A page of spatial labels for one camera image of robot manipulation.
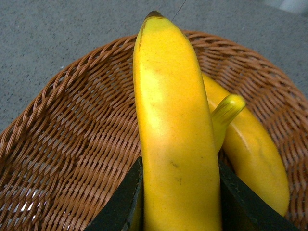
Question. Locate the straight yellow banana in basket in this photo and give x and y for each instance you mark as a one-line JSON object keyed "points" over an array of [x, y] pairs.
{"points": [[252, 153]]}

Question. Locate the curved yellow banana in basket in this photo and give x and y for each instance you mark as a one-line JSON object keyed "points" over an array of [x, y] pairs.
{"points": [[222, 116]]}

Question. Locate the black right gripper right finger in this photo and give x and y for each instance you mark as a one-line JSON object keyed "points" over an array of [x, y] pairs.
{"points": [[243, 210]]}

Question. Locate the brown wicker basket right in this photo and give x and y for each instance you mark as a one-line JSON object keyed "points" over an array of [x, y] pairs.
{"points": [[65, 155]]}

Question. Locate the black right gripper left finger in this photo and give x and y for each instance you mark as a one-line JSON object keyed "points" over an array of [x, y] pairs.
{"points": [[124, 210]]}

